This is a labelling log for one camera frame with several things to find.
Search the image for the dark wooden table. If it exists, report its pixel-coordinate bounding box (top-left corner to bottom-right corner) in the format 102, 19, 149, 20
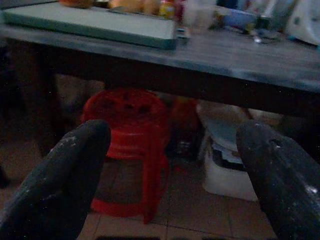
0, 23, 320, 191

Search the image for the yellow sauce bottle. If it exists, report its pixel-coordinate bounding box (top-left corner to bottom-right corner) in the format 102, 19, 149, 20
159, 0, 176, 20

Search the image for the red plastic stool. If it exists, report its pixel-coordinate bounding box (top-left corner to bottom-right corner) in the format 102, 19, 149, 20
81, 87, 171, 225

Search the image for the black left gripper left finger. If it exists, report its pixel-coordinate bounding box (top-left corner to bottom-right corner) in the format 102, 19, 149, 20
0, 119, 112, 240

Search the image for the white plastic bin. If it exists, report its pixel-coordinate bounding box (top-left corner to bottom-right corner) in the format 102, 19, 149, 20
197, 101, 260, 202

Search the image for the pale green tray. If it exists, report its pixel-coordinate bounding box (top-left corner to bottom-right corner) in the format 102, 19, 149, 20
1, 1, 178, 50

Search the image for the clear plastic cup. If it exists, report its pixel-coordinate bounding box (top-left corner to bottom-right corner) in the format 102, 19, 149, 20
182, 0, 217, 33

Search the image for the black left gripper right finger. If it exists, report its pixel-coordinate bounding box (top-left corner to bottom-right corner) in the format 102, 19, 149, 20
235, 119, 320, 240

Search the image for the white kitchen appliance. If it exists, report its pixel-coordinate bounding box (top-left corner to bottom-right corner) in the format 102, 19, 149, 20
286, 0, 320, 47

